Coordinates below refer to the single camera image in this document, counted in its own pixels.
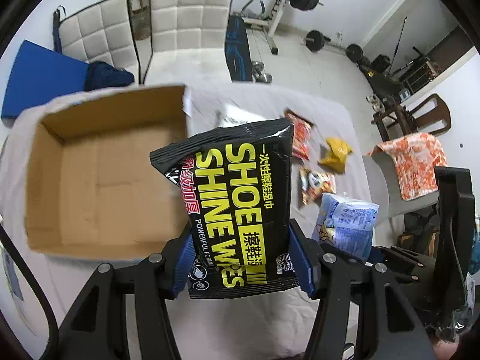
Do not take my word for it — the white barbell rack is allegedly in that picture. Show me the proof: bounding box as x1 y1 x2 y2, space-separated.
238 0 289 55

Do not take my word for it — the white padded chair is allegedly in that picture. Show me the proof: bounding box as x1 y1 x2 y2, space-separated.
58 0 141 84
143 0 232 86

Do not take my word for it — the orange panda snack packet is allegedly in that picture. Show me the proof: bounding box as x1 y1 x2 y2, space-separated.
299 166 336 205

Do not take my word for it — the yellow snack packet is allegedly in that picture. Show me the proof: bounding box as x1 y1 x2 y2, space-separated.
318 137 353 174

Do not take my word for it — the dark blue garment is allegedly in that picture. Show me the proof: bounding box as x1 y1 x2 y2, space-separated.
84 61 135 92

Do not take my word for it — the brown cardboard box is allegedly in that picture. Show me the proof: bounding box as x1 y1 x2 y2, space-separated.
24 85 187 260

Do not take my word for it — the white pillow pack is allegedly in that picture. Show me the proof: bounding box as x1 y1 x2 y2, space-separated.
216 104 265 128

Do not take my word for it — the grey chair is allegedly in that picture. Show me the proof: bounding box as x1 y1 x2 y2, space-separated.
363 153 439 224

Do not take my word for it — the right hand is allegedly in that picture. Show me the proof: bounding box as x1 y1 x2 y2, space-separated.
430 336 459 360

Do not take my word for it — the blue foam mat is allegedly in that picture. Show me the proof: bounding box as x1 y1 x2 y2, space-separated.
1 40 89 119

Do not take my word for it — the brown wooden chair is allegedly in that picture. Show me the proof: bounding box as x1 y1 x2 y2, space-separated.
371 94 452 141

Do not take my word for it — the grey table cloth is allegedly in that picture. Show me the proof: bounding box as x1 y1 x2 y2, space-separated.
1 83 370 359

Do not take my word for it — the light blue wipes pack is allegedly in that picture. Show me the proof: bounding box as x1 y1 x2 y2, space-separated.
312 193 379 261

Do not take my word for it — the floor barbell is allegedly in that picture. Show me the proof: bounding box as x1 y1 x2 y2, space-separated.
304 30 364 63

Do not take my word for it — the right white padded chair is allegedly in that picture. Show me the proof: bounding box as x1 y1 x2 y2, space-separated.
143 0 232 86

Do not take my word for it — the chrome dumbbell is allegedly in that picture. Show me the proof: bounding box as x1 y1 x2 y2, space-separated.
251 61 272 84

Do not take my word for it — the red floral wipes pack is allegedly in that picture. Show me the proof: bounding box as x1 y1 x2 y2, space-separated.
284 109 314 160

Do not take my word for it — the black shoe shine wipes pack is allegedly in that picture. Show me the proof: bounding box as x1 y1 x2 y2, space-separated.
150 118 298 299

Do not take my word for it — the black cable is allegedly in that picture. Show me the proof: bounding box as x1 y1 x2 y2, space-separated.
0 224 60 360

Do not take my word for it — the left white padded chair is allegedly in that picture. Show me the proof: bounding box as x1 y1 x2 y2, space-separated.
58 0 141 84

